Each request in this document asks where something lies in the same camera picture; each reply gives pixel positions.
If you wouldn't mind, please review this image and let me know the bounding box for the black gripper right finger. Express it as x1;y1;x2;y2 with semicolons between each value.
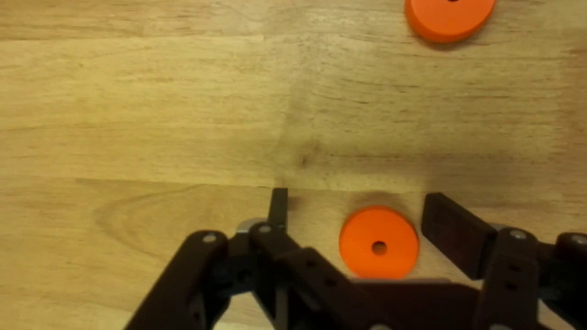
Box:
420;191;587;330

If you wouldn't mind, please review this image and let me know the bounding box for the orange disc with hole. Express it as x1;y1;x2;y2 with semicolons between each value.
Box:
337;206;421;281
403;0;498;44

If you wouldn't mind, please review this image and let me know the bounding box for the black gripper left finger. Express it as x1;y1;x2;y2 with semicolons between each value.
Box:
124;187;359;330

